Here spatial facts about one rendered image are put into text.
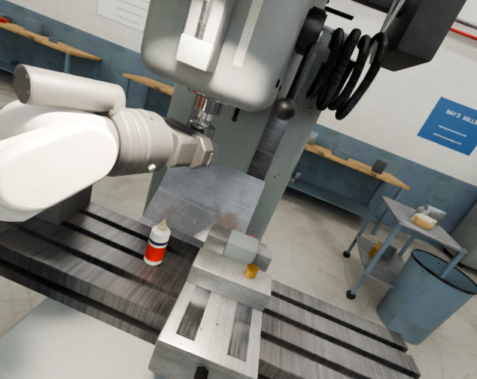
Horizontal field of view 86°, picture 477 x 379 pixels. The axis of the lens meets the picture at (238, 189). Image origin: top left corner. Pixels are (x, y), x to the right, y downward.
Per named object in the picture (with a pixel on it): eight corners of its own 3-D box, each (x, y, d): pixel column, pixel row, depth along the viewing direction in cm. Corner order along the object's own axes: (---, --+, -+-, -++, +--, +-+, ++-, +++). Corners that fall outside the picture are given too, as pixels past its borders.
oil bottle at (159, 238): (156, 268, 56) (168, 227, 52) (140, 261, 56) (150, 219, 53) (165, 258, 60) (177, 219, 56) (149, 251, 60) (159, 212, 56)
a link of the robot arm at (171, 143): (222, 131, 40) (165, 127, 30) (204, 185, 44) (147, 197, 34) (167, 104, 45) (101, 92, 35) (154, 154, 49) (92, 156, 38)
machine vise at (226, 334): (240, 408, 38) (269, 362, 34) (146, 370, 38) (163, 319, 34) (257, 264, 70) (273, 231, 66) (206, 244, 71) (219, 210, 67)
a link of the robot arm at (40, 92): (144, 183, 34) (46, 199, 24) (95, 160, 38) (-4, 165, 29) (156, 94, 30) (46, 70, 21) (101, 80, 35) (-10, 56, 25)
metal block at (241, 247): (245, 276, 52) (256, 253, 49) (217, 265, 52) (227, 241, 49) (248, 261, 56) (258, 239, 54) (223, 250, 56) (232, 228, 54)
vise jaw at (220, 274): (262, 312, 46) (271, 296, 45) (185, 281, 46) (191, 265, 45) (264, 289, 52) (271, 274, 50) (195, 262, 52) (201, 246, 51)
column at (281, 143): (195, 386, 124) (361, 36, 68) (107, 345, 126) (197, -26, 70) (220, 307, 171) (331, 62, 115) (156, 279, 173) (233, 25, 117)
